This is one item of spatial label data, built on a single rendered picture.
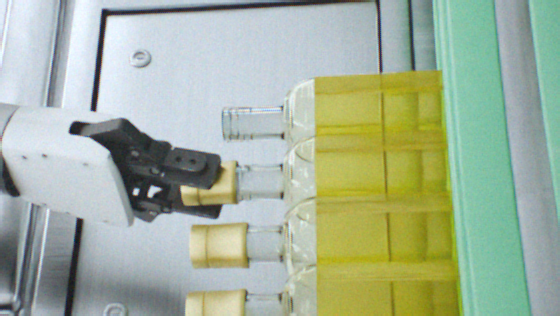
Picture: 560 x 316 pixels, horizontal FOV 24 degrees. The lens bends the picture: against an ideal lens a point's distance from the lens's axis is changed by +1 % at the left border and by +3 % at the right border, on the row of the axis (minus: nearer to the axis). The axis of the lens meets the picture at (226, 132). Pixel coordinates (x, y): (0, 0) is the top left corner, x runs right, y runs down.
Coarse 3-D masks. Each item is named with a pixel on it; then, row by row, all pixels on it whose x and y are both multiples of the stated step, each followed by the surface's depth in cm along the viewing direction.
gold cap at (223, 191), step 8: (232, 160) 103; (224, 168) 102; (232, 168) 102; (224, 176) 102; (232, 176) 102; (216, 184) 102; (224, 184) 102; (232, 184) 102; (184, 192) 102; (192, 192) 102; (200, 192) 102; (208, 192) 102; (216, 192) 102; (224, 192) 102; (232, 192) 102; (184, 200) 103; (192, 200) 103; (200, 200) 103; (208, 200) 103; (216, 200) 103; (224, 200) 103; (232, 200) 102
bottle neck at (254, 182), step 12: (240, 168) 103; (252, 168) 102; (264, 168) 102; (276, 168) 102; (240, 180) 102; (252, 180) 102; (264, 180) 102; (276, 180) 102; (240, 192) 102; (252, 192) 102; (264, 192) 102; (276, 192) 102
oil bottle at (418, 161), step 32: (288, 160) 101; (320, 160) 100; (352, 160) 100; (384, 160) 100; (416, 160) 99; (448, 160) 99; (288, 192) 101; (320, 192) 99; (352, 192) 99; (384, 192) 99; (416, 192) 99
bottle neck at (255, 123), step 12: (228, 108) 107; (240, 108) 106; (252, 108) 106; (264, 108) 106; (276, 108) 106; (228, 120) 106; (240, 120) 106; (252, 120) 105; (264, 120) 105; (276, 120) 105; (228, 132) 106; (240, 132) 106; (252, 132) 106; (264, 132) 106; (276, 132) 105
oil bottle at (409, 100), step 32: (288, 96) 105; (320, 96) 104; (352, 96) 104; (384, 96) 103; (416, 96) 103; (288, 128) 104; (320, 128) 103; (352, 128) 102; (384, 128) 102; (416, 128) 102
